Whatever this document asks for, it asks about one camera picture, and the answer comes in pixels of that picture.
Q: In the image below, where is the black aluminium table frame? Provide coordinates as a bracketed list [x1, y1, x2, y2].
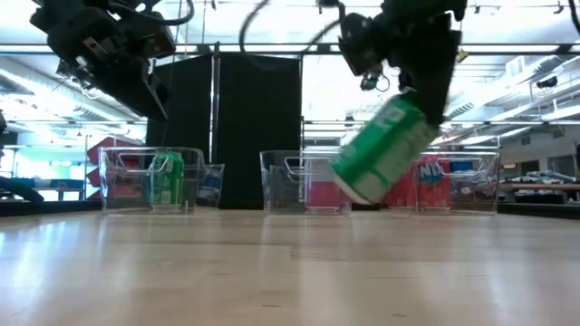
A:
[0, 198, 580, 221]

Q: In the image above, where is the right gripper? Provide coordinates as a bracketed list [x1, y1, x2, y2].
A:
[382, 0, 468, 129]

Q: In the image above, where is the black folding partition screen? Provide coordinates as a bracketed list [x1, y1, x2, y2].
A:
[145, 51, 304, 211]

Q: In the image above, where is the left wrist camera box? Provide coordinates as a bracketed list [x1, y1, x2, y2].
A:
[118, 9, 179, 62]

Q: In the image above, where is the green Sprite can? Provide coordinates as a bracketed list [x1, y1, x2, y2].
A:
[329, 89, 440, 206]
[149, 150, 186, 213]

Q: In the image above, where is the grey vertical pole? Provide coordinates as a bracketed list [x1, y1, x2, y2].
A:
[208, 41, 222, 210]

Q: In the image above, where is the wooden background table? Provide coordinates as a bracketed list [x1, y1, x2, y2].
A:
[498, 180, 580, 205]

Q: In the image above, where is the thick black cable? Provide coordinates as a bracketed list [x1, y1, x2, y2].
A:
[0, 175, 45, 204]

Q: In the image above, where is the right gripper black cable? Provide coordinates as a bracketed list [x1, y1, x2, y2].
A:
[238, 0, 348, 55]

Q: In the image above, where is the clear plastic bin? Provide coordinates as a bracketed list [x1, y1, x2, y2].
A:
[97, 145, 227, 215]
[383, 150, 501, 216]
[259, 149, 353, 216]

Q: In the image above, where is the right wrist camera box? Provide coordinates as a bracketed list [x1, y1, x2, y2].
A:
[339, 12, 386, 77]

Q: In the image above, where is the red Fanta can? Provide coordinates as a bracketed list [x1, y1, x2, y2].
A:
[382, 167, 419, 210]
[415, 155, 453, 210]

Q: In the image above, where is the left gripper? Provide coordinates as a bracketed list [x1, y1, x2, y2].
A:
[47, 6, 170, 121]

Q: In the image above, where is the black hanging camera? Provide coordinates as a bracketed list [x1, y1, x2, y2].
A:
[361, 72, 391, 93]

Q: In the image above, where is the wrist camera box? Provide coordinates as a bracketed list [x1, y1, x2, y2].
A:
[339, 12, 386, 77]
[118, 9, 179, 62]

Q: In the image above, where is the long ceiling light rail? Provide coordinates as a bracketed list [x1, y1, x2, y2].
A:
[0, 42, 580, 58]

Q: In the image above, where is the white and pink can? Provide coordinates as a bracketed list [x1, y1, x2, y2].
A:
[303, 157, 351, 213]

